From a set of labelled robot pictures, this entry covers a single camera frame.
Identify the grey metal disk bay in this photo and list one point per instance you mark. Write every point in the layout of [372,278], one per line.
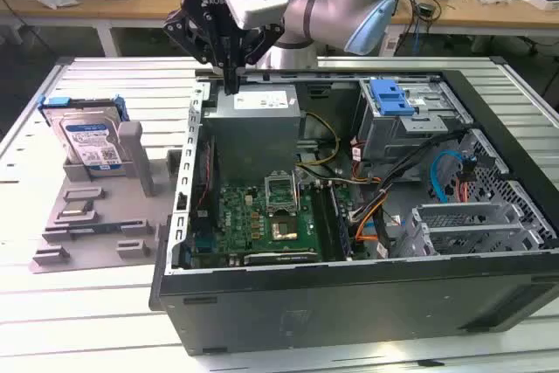
[393,137]

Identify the long wooden desk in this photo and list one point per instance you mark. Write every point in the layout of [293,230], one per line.
[480,15]

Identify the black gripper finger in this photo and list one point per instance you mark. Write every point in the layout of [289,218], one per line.
[185,32]
[262,43]

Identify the black case fan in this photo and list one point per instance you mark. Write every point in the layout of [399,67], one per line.
[204,176]

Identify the CPU chip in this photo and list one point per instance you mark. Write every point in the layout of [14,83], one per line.
[75,209]

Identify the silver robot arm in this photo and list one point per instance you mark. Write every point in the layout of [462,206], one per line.
[325,2]

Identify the wooden desk with white frame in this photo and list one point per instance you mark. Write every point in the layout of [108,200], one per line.
[131,6]

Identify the green motherboard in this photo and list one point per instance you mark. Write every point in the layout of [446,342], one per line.
[244,220]

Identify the blue disk carrier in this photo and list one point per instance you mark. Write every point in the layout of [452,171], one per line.
[391,100]

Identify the CPU socket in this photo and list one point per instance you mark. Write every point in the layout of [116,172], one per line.
[285,230]

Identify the black open PC case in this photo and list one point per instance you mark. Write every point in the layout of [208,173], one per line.
[349,303]

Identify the grey power supply unit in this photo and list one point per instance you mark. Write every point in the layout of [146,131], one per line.
[253,133]

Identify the hard disk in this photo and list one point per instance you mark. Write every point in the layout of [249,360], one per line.
[89,137]

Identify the RAM stick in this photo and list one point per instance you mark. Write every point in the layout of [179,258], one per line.
[341,224]
[105,226]

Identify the thin metal locking lever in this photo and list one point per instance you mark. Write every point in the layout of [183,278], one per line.
[298,183]

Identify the grey parts rack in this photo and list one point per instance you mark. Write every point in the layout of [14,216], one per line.
[113,198]

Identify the grey metal drive cage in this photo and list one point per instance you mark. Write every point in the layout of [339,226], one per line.
[467,226]

